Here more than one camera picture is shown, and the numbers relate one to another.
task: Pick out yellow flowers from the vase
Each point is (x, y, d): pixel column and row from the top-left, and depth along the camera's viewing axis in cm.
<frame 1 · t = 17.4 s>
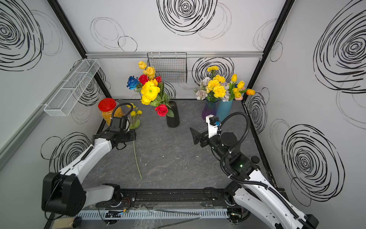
left hand: (132, 134, 86), fingers open
right hand: (199, 126, 65), fingers open
black vase: (173, 121, 102), point 6 cm above the table
purple glass vase: (209, 108, 99), point 14 cm above the table
teal ceramic vase: (223, 109, 99), point 14 cm above the table
red lid plastic jar: (107, 105, 92), point 20 cm above the table
yellow carnation bouquet: (213, 88, 82), point 34 cm above the table
yellow tulip bouquet: (235, 90, 80), point 35 cm above the table

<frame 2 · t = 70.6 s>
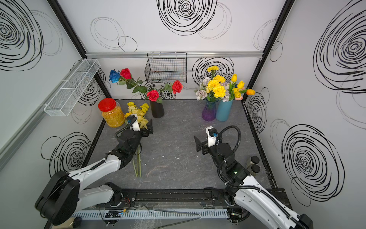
left hand: (144, 120, 81), fingers open
right hand: (204, 134, 73), fingers open
black vase: (157, 109, 107), point 7 cm above the table
spice jar front: (255, 169, 80), point 6 cm above the table
the other named things where they were.

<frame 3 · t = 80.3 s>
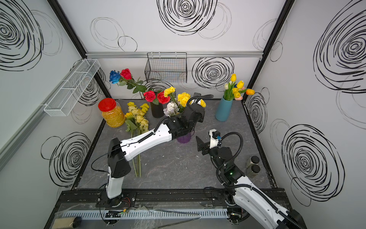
left hand: (199, 106, 76), fingers open
right hand: (203, 136, 75), fingers open
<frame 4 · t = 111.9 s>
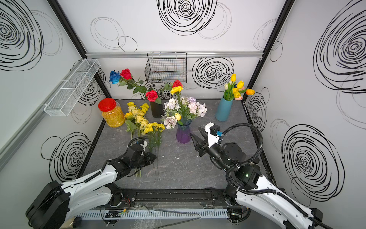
left hand: (156, 157, 84), fingers closed
right hand: (195, 132, 60), fingers open
yellow carnation stem: (160, 127, 101), point 4 cm above the table
yellow carnation stem 2: (149, 130, 98), point 5 cm above the table
